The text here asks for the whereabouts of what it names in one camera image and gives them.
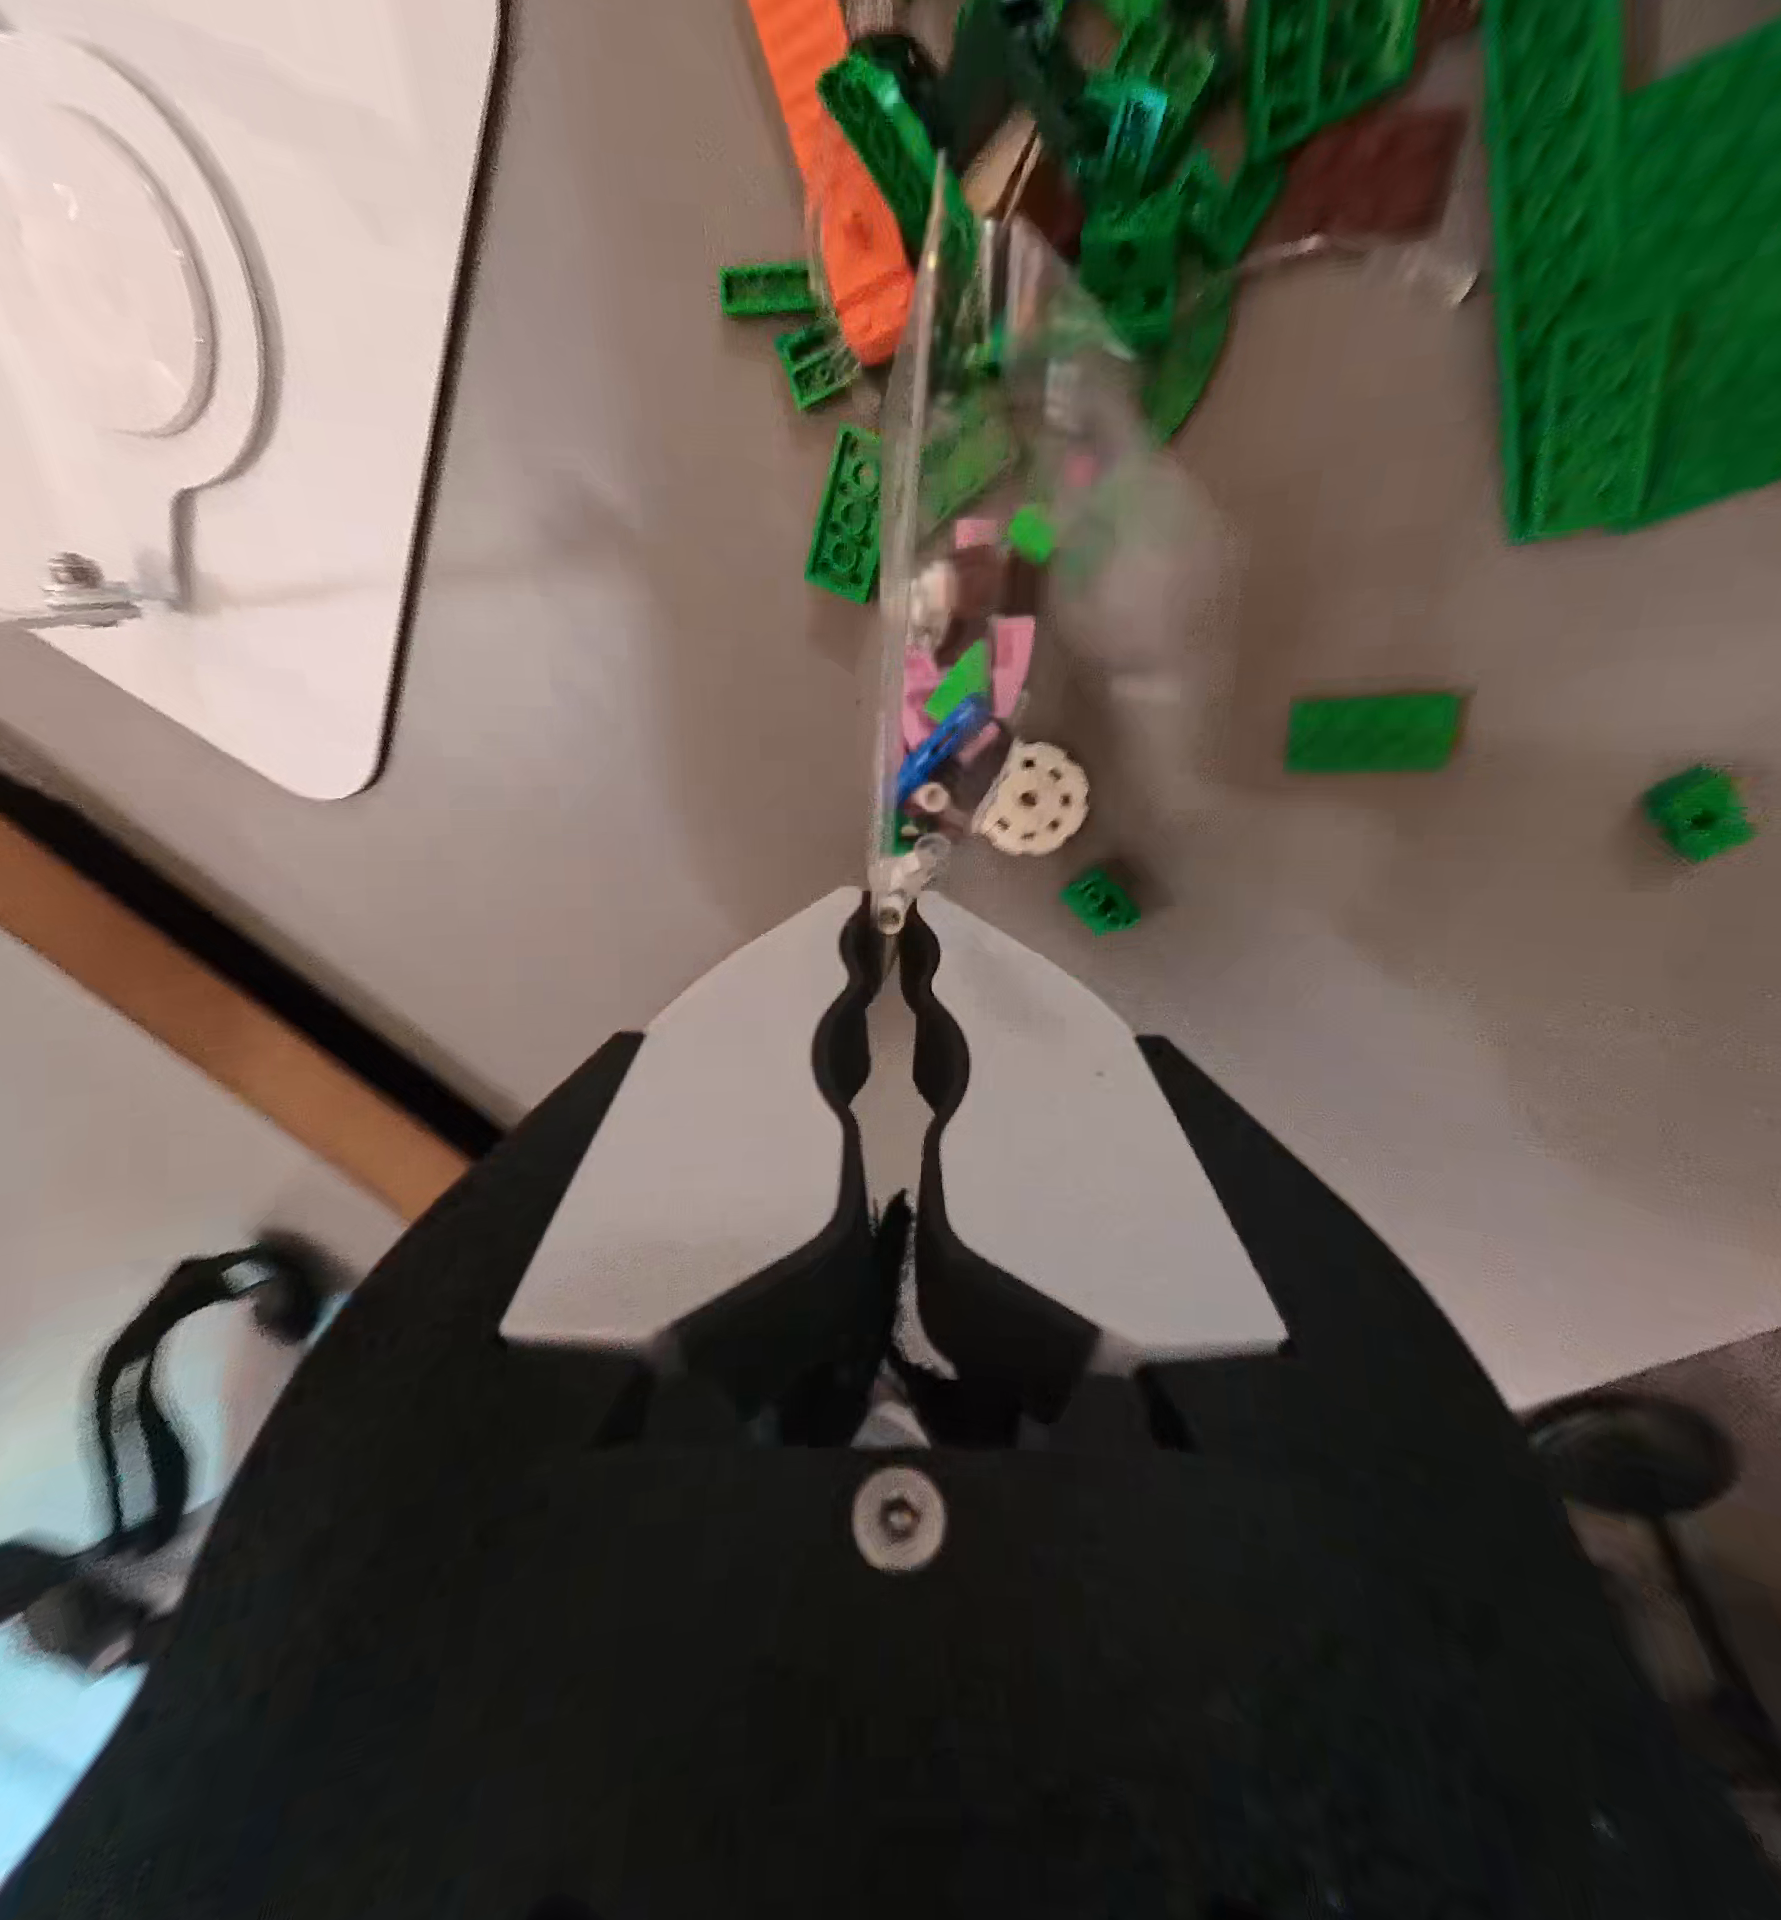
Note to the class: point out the large green lego plate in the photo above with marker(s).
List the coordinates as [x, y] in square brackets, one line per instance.
[1746, 269]

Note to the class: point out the long green lego plate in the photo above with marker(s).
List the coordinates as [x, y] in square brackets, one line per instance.
[1558, 224]

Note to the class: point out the orange lego brick separator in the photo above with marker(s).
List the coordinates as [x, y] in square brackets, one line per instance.
[844, 224]

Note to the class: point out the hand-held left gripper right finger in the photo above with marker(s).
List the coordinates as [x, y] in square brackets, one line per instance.
[1071, 1168]

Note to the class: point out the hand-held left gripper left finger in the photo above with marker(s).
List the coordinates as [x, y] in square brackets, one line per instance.
[710, 1140]

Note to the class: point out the white desk lamp clear stand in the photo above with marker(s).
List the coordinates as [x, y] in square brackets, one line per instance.
[352, 451]

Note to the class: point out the black chair base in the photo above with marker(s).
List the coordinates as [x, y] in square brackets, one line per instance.
[1631, 1454]

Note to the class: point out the pile of small lego pieces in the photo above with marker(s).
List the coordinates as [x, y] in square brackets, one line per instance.
[1132, 180]

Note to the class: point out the clear plastic bag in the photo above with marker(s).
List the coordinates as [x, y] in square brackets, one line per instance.
[1071, 451]

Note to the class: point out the short green lego plate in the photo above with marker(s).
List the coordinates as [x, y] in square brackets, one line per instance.
[1371, 732]

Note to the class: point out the small green lego brick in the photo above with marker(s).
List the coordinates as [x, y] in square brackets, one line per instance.
[1701, 814]
[1102, 899]

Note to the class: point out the white round lego plate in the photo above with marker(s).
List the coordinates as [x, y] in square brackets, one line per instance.
[1032, 798]

